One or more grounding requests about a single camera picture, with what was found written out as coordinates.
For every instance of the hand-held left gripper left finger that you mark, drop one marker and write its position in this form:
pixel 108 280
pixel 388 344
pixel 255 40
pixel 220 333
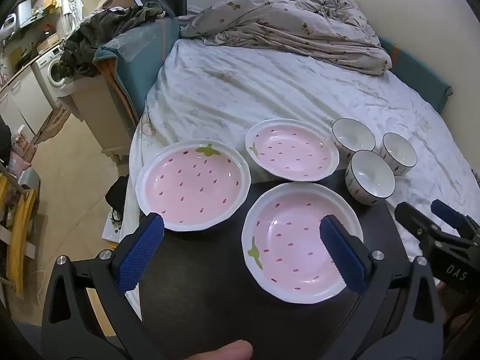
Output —
pixel 140 255

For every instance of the white kitchen cabinets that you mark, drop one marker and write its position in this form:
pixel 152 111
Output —
pixel 30 97

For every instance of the dark square board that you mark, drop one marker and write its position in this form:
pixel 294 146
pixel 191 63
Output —
pixel 210 270

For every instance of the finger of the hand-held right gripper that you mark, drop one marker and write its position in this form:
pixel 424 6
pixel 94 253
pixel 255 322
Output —
pixel 416 221
pixel 450 215

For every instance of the yellow wooden rack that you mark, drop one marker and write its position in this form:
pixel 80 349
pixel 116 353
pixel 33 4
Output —
pixel 22 225

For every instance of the pink strawberry plate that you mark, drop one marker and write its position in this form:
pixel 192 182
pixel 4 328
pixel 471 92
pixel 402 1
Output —
pixel 195 183
pixel 288 240
pixel 292 150

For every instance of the grey printed duvet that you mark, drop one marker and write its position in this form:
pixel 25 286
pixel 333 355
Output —
pixel 292 26

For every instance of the teal padded cushion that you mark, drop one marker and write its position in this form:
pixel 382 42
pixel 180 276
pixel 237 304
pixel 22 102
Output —
pixel 412 71
pixel 138 52

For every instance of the patterned brown rug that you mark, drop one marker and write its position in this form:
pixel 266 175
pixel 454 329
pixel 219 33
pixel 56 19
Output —
pixel 56 120

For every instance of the white floral bed sheet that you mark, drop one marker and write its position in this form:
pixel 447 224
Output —
pixel 262 82

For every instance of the pink patterned bag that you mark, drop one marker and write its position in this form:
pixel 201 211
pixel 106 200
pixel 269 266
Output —
pixel 24 159

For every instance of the black bag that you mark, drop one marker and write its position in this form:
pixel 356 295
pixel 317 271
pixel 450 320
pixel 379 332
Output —
pixel 118 195

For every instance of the person's left hand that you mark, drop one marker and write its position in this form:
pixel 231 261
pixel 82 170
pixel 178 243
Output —
pixel 221 350

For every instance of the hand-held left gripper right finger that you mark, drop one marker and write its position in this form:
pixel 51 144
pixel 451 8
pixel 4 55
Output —
pixel 343 255

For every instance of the white hanging shirt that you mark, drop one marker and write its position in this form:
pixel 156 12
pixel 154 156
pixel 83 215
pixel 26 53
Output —
pixel 73 7

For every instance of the white washing machine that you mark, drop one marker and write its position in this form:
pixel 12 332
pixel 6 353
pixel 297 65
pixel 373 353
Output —
pixel 56 71

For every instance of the white flat box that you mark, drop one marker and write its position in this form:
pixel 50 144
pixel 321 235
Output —
pixel 110 232

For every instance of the white bowl with dark rim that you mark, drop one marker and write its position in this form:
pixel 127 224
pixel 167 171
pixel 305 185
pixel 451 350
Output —
pixel 369 172
pixel 399 150
pixel 352 135

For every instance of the white kitchen appliance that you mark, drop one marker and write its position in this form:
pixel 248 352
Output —
pixel 9 20

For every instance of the pile of dark clothes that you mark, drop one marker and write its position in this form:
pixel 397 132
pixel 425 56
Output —
pixel 101 33

